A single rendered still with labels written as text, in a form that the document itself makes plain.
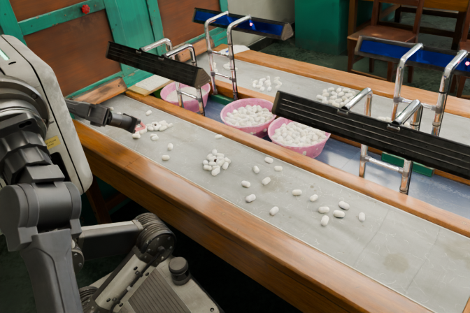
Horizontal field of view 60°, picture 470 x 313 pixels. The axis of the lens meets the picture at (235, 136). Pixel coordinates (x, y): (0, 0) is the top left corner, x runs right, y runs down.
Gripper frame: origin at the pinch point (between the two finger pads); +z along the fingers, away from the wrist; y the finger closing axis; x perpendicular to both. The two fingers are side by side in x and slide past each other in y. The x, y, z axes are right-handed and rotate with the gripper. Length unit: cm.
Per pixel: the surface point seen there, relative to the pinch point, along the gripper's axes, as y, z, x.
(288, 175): -67, 16, -4
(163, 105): 14.7, 20.3, -11.4
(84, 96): 42.9, -4.5, -2.0
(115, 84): 42.3, 9.8, -12.6
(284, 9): 139, 262, -154
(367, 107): -91, 5, -35
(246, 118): -27.5, 33.0, -19.5
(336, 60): 51, 256, -108
